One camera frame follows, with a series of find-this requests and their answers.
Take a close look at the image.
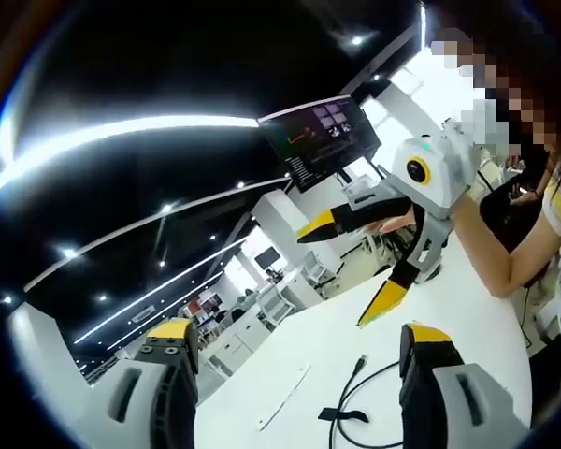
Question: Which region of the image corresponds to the white flat strip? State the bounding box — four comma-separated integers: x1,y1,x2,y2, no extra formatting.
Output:
256,364,312,432

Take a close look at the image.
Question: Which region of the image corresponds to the white office chair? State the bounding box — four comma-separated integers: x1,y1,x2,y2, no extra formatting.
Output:
303,251,340,287
259,283,292,329

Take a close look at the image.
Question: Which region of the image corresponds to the small black monitor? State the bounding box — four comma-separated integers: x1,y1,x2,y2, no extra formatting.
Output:
253,247,280,269

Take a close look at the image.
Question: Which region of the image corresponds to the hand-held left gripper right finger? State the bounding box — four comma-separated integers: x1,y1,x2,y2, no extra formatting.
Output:
397,321,532,449

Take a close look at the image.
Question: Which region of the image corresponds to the person's right hand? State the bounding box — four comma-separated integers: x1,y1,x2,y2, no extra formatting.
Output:
375,214,420,235

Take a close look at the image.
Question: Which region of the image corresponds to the long ceiling light strip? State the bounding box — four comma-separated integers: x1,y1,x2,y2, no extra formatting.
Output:
0,114,261,196

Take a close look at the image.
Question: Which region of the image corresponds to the black velcro strap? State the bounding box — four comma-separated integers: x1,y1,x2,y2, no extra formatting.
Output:
317,407,370,424

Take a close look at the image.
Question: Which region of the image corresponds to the white low cabinet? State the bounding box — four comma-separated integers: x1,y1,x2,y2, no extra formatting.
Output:
200,313,275,378

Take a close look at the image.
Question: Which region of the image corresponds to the white desk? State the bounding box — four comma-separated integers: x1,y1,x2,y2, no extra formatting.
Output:
194,228,535,449

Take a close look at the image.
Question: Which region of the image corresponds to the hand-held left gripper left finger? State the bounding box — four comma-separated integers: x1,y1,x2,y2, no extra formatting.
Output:
74,317,200,449

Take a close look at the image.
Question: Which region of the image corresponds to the black charging cable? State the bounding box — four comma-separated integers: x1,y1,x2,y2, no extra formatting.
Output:
328,354,406,449

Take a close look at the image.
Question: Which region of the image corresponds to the thin black worn cable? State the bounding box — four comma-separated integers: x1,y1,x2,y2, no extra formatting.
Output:
517,275,551,350

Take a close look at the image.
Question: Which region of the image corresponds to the large black monitor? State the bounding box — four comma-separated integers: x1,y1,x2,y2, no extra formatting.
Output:
256,94,382,195

